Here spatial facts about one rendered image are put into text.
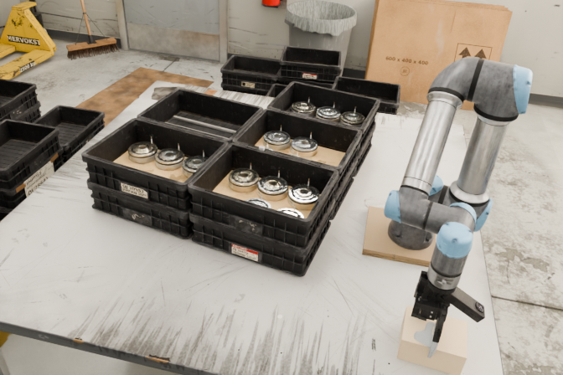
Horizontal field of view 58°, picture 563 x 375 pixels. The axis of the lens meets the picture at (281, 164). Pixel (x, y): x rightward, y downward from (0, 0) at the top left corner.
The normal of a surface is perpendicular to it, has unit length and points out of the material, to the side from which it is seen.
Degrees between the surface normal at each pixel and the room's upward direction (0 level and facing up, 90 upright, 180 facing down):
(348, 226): 0
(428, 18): 82
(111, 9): 90
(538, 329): 0
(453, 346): 0
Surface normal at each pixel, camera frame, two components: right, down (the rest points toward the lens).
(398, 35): -0.20, 0.34
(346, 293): 0.05, -0.84
